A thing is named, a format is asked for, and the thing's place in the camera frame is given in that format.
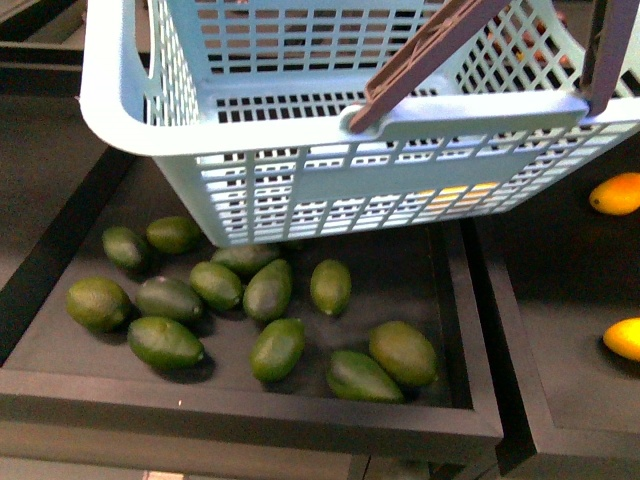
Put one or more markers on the green avocado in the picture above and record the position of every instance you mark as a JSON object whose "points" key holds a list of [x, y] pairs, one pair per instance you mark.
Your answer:
{"points": [[164, 343], [353, 375]]}

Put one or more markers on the light blue plastic basket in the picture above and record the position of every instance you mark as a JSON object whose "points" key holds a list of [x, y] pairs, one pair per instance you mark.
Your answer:
{"points": [[283, 120]]}

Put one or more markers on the black display tray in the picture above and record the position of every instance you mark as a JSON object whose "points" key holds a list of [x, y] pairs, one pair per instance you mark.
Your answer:
{"points": [[69, 393]]}

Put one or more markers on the yellow lemon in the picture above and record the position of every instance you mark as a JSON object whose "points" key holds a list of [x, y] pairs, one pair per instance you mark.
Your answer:
{"points": [[454, 198]]}

